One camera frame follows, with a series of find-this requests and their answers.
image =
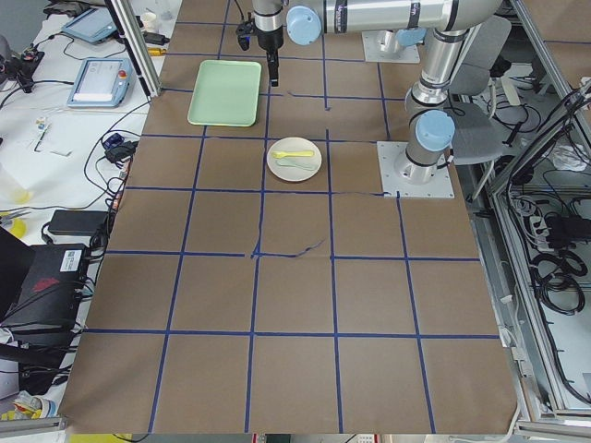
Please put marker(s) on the light green plastic spoon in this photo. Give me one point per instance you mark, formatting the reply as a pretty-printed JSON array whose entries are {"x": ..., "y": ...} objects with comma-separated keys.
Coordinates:
[{"x": 286, "y": 162}]

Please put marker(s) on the blue teach pendant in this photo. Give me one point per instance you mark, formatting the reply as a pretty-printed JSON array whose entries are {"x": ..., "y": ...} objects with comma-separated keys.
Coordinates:
[
  {"x": 92, "y": 26},
  {"x": 101, "y": 82}
]

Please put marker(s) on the near blue teach pendant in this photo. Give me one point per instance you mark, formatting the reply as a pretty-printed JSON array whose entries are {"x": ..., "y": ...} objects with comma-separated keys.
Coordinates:
[{"x": 101, "y": 82}]

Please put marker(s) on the aluminium side rail frame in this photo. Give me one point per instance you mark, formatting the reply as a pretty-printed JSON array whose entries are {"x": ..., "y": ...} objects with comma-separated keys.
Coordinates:
[{"x": 534, "y": 214}]

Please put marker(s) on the grey office chair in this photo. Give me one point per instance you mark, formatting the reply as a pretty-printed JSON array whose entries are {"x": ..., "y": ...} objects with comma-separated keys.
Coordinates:
[{"x": 476, "y": 140}]

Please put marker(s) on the aluminium frame post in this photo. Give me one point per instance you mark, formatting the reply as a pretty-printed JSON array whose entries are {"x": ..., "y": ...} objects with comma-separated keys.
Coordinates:
[{"x": 129, "y": 31}]

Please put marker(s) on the white paper cup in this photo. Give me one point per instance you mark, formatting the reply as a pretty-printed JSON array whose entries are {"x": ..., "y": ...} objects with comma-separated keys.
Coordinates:
[{"x": 150, "y": 22}]

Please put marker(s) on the white round plate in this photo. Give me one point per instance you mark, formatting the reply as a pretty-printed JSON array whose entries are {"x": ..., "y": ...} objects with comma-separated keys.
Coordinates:
[{"x": 291, "y": 174}]

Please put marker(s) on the black power adapter brick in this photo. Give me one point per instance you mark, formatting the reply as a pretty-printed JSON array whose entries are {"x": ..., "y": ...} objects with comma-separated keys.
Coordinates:
[{"x": 77, "y": 222}]

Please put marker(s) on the far blue teach pendant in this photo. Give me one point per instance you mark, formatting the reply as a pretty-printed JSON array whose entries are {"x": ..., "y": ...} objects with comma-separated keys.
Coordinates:
[{"x": 92, "y": 26}]

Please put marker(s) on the yellow plastic fork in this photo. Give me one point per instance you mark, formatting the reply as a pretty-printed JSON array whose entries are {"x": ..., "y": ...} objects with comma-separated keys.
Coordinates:
[{"x": 281, "y": 154}]

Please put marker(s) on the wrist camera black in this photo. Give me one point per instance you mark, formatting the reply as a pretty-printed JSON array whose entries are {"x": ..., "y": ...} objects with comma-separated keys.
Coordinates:
[{"x": 243, "y": 32}]

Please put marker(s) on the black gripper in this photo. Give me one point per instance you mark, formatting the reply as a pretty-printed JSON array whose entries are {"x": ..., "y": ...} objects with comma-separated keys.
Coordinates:
[{"x": 269, "y": 41}]

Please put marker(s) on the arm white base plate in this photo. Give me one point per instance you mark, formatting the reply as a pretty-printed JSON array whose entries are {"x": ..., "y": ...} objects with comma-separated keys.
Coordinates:
[
  {"x": 372, "y": 52},
  {"x": 401, "y": 178}
]

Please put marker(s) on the light green plastic tray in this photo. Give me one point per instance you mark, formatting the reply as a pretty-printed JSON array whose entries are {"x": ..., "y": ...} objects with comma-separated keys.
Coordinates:
[{"x": 226, "y": 93}]

